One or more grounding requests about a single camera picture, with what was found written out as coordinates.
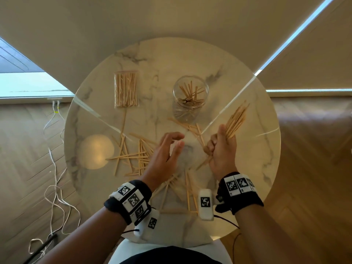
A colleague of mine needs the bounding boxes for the clear glass jar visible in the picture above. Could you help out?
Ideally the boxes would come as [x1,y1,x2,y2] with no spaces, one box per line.
[172,75,210,123]

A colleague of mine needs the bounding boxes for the person's right forearm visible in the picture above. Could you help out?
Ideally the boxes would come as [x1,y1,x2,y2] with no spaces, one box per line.
[235,204,312,264]

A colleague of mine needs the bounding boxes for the person's right hand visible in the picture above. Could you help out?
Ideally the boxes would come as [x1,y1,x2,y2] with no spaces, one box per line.
[203,124,239,181]

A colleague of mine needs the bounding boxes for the black wristband with marker tags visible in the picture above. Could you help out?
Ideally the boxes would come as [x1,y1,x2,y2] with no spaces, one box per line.
[104,180,152,226]
[215,172,264,215]

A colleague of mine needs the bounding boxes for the window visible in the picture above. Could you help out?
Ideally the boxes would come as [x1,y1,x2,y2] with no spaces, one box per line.
[0,37,75,98]

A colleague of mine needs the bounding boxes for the bundle of wooden sticks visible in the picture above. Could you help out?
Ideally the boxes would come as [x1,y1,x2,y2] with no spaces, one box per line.
[196,101,250,171]

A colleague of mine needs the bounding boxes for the white cable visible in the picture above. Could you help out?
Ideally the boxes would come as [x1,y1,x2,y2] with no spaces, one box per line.
[27,100,81,256]

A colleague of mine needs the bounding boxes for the scattered loose wooden sticks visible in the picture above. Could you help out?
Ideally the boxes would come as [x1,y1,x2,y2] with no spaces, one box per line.
[106,107,206,215]

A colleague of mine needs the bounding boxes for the person's left forearm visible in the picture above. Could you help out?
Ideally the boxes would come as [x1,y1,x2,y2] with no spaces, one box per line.
[38,207,133,264]

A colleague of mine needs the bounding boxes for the wooden sticks inside jar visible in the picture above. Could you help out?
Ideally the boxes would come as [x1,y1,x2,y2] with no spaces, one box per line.
[177,81,206,108]

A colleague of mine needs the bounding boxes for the narrow beige roller blind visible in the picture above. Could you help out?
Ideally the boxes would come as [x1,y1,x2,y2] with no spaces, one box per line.
[257,0,352,91]

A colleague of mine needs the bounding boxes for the large beige roller blind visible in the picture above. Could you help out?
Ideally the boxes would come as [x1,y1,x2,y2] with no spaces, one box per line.
[0,0,328,94]

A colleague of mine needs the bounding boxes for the clear packet of wooden sticks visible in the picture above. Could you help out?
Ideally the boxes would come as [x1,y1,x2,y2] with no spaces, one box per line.
[114,70,139,108]

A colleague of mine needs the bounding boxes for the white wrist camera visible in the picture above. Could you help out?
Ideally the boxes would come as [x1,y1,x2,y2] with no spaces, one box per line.
[134,208,160,241]
[198,189,215,221]

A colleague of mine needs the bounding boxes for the person's left hand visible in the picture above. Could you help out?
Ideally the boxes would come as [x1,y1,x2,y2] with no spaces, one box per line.
[140,131,185,192]

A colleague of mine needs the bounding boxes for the person's dark clothing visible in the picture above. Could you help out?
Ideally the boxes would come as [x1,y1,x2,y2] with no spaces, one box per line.
[120,246,223,264]

